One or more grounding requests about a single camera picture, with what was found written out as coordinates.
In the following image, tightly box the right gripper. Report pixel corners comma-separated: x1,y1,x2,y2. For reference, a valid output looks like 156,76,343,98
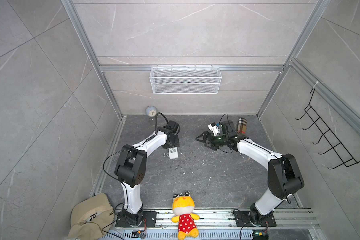
196,131,229,150

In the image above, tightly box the white remote control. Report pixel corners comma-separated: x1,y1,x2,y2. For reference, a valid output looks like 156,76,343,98
169,147,179,160

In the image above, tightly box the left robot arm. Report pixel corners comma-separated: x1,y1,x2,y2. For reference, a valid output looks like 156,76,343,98
115,121,181,220

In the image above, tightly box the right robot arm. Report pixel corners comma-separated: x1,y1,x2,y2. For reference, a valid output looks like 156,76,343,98
196,121,305,226

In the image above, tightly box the small round clock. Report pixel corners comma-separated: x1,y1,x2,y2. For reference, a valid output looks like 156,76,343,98
146,106,158,119

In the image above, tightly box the plaid cylindrical can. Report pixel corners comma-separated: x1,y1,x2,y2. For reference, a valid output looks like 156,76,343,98
237,118,248,135

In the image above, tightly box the yellow frog plush toy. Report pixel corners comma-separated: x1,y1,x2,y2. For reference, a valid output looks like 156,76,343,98
171,191,200,240

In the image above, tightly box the beige cap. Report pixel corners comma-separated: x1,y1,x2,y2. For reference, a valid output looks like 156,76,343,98
67,193,115,240

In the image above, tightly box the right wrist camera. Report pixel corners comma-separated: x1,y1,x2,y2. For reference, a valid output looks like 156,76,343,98
208,122,221,137

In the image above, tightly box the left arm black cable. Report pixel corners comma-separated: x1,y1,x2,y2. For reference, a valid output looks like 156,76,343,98
154,112,170,136

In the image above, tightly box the white wire mesh basket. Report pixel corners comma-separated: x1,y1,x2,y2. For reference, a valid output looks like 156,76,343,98
150,67,222,95

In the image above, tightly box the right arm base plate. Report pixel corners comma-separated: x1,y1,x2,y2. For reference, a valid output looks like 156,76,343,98
233,210,277,227

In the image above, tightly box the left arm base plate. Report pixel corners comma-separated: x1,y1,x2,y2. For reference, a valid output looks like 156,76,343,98
115,211,157,228

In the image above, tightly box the aluminium rail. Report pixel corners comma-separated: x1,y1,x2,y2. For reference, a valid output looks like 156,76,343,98
143,209,320,229

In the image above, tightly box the black wall hook rack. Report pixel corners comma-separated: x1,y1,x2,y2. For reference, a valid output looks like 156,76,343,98
295,89,360,170

